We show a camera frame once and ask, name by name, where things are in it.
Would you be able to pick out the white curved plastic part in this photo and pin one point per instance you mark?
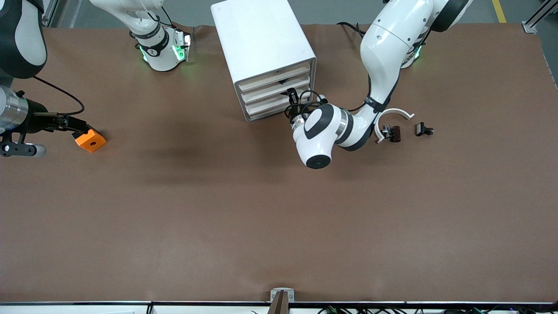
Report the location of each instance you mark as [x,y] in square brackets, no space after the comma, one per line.
[394,111]

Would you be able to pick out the grey metal bracket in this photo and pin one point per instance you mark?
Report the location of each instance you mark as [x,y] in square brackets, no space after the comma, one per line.
[282,291]

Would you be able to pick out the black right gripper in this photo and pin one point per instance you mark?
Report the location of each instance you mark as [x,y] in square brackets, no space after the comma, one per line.
[38,121]

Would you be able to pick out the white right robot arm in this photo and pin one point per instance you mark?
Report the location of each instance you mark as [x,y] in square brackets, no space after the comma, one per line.
[159,48]

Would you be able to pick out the aluminium profile with foot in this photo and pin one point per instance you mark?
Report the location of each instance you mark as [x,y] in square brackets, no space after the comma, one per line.
[538,17]

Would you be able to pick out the brown and metal small part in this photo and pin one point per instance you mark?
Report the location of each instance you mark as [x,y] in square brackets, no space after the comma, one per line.
[394,133]

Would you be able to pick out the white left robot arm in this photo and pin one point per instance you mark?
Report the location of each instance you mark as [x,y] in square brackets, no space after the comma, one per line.
[383,48]

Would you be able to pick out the white table edge rail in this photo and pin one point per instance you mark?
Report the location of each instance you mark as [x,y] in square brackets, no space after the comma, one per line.
[87,307]

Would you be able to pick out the aluminium frame profile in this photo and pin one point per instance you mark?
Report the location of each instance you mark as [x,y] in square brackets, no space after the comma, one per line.
[51,13]

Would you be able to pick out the black small clip part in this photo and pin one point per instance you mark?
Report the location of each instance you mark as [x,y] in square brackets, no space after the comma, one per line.
[423,129]

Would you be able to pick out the white drawer cabinet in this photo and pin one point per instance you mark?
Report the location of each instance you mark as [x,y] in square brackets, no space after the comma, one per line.
[257,39]

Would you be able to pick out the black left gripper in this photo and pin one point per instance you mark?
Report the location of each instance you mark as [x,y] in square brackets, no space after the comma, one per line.
[293,109]

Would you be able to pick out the brown table cover sheet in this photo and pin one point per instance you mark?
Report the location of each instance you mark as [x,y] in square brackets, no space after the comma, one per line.
[218,218]

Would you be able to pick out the white plain drawer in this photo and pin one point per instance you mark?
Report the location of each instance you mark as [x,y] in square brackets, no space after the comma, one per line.
[270,78]
[266,107]

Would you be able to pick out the orange and black box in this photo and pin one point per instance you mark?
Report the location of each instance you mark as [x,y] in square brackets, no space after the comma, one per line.
[93,141]

